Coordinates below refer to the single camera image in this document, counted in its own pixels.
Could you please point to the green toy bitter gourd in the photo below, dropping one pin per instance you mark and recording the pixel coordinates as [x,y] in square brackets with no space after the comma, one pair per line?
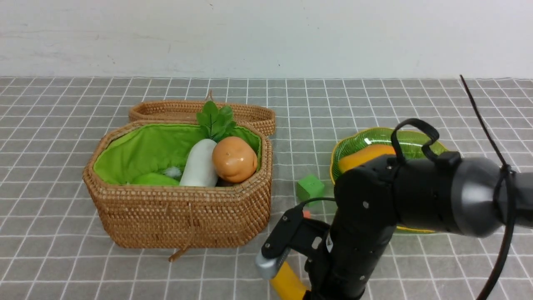
[154,179]

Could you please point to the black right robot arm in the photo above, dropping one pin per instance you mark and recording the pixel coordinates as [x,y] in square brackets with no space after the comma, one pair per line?
[472,197]

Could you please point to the yellow toy banana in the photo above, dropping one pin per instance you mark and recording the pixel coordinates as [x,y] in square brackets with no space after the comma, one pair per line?
[287,284]

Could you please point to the woven wicker basket lid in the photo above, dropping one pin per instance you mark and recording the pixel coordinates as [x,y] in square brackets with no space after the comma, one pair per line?
[261,118]

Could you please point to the woven wicker basket green lining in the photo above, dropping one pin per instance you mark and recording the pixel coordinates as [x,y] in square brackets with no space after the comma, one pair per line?
[181,217]

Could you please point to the white toy radish green leaves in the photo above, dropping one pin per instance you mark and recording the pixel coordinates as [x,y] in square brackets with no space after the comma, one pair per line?
[215,124]

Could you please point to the orange toy mango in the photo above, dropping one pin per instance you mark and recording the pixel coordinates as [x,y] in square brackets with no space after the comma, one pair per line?
[364,155]

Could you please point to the green leaf-shaped glass plate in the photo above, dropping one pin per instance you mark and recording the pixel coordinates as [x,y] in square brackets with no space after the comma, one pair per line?
[374,137]

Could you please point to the brown toy potato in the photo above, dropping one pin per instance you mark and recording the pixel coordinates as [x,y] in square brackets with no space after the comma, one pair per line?
[234,160]

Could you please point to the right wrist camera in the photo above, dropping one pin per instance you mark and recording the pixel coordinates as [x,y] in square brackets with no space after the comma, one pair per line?
[292,232]

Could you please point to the grey checked tablecloth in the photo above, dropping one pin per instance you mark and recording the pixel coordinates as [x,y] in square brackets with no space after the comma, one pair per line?
[53,246]

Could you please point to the green foam cube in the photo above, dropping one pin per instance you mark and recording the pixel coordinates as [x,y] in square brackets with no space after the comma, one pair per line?
[309,187]

